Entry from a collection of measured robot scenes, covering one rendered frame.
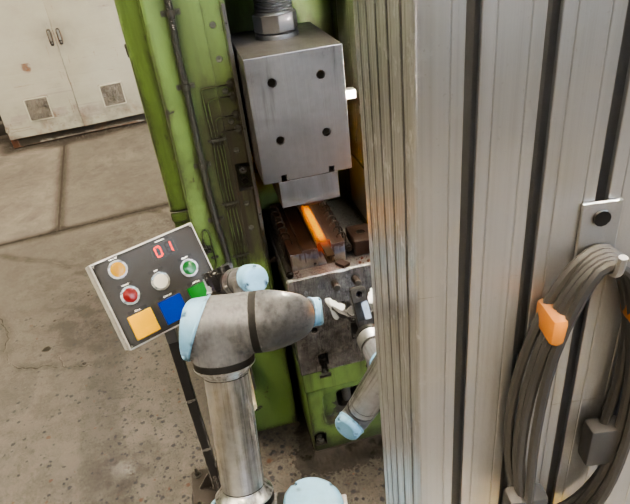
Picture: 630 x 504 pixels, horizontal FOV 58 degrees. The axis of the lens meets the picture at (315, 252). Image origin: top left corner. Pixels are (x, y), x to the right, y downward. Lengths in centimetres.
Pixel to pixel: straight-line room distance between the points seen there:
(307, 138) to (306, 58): 24
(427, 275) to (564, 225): 10
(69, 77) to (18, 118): 72
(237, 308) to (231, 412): 20
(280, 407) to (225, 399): 156
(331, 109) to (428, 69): 150
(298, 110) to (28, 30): 540
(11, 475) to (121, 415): 51
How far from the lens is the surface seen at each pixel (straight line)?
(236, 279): 145
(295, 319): 105
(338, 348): 223
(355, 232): 211
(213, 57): 189
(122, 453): 289
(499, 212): 40
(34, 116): 719
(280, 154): 185
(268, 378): 253
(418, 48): 34
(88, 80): 706
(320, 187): 192
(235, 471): 117
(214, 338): 105
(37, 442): 314
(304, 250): 202
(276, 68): 177
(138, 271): 182
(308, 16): 226
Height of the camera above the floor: 204
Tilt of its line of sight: 32 degrees down
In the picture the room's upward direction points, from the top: 7 degrees counter-clockwise
